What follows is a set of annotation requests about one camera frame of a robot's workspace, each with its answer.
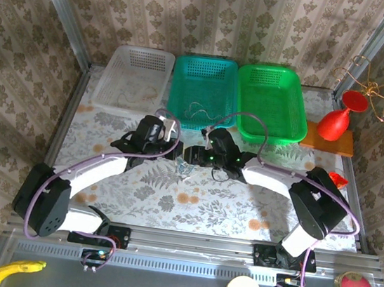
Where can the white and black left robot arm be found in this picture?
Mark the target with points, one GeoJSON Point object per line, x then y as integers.
{"type": "Point", "coordinates": [104, 167]}

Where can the floral tablecloth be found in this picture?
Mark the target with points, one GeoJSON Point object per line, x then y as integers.
{"type": "Point", "coordinates": [205, 205]}

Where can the teal plastic basket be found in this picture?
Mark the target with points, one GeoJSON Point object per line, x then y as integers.
{"type": "Point", "coordinates": [203, 85]}

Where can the white plastic basket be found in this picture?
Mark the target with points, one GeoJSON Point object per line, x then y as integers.
{"type": "Point", "coordinates": [133, 75]}

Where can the green plastic basket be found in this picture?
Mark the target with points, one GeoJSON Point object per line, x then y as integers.
{"type": "Point", "coordinates": [279, 102]}

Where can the red wine glass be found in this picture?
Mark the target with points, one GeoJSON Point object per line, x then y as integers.
{"type": "Point", "coordinates": [332, 123]}

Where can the red foil candy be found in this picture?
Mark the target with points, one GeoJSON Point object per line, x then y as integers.
{"type": "Point", "coordinates": [338, 180]}

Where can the wooden board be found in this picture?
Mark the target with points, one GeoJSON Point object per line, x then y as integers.
{"type": "Point", "coordinates": [344, 146]}

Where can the small circuit board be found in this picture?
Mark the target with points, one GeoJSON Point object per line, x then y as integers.
{"type": "Point", "coordinates": [96, 254]}
{"type": "Point", "coordinates": [284, 279]}

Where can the yellow banana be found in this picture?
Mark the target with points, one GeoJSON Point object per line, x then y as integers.
{"type": "Point", "coordinates": [12, 268]}

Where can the long aluminium rail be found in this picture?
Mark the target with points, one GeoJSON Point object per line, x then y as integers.
{"type": "Point", "coordinates": [193, 242]}

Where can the aluminium side rail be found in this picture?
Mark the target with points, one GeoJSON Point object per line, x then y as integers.
{"type": "Point", "coordinates": [365, 244]}
{"type": "Point", "coordinates": [59, 133]}

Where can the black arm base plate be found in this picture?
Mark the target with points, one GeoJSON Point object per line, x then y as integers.
{"type": "Point", "coordinates": [123, 237]}
{"type": "Point", "coordinates": [262, 255]}

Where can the aluminium frame post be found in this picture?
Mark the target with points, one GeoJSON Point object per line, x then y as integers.
{"type": "Point", "coordinates": [372, 50]}
{"type": "Point", "coordinates": [63, 10]}

